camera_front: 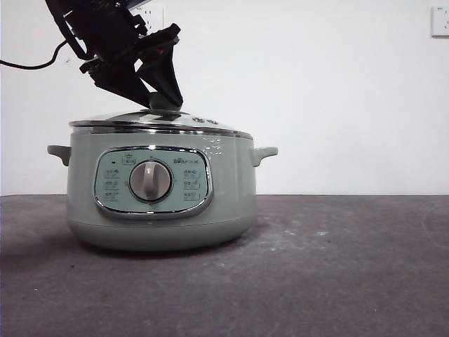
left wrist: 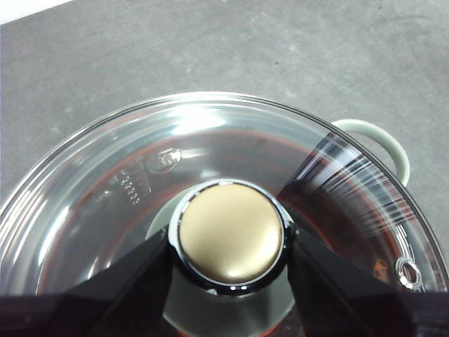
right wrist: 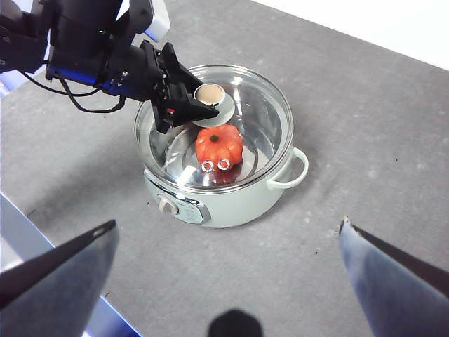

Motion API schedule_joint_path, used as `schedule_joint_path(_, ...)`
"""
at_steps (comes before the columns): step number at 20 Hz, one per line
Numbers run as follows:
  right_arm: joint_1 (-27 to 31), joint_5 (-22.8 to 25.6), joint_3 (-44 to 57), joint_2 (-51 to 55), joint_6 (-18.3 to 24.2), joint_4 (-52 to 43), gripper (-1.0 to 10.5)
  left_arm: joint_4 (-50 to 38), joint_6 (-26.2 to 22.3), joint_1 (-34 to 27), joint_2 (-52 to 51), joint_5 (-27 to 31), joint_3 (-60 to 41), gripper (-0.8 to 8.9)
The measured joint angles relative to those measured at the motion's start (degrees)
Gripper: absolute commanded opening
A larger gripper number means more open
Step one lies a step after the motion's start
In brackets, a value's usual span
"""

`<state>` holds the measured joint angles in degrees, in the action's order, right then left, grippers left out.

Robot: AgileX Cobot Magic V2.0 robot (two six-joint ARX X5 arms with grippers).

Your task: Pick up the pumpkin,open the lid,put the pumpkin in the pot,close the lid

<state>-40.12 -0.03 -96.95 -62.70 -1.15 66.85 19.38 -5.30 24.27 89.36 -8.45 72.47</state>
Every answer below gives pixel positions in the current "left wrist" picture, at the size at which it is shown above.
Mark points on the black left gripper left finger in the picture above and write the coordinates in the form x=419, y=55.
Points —
x=105, y=302

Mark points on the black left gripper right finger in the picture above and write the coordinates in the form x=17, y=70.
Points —
x=343, y=302

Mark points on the glass lid with green knob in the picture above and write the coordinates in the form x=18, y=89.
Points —
x=231, y=231

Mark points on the pale green electric cooking pot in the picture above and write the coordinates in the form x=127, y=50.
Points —
x=393, y=144

